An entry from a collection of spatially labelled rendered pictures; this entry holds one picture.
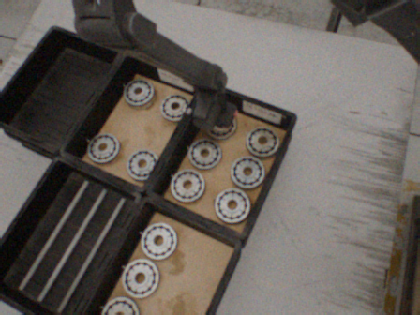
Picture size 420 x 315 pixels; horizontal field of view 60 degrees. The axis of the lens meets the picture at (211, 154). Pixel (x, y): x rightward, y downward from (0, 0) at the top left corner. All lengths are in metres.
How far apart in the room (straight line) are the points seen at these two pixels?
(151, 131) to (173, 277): 0.46
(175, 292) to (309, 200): 0.52
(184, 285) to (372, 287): 0.56
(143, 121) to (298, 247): 0.64
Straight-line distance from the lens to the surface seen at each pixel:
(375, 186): 1.32
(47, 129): 1.34
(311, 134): 1.33
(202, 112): 0.92
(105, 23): 0.58
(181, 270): 1.07
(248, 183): 1.08
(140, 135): 1.21
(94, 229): 1.16
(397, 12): 0.50
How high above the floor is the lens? 1.88
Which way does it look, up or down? 67 degrees down
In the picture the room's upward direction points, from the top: 11 degrees counter-clockwise
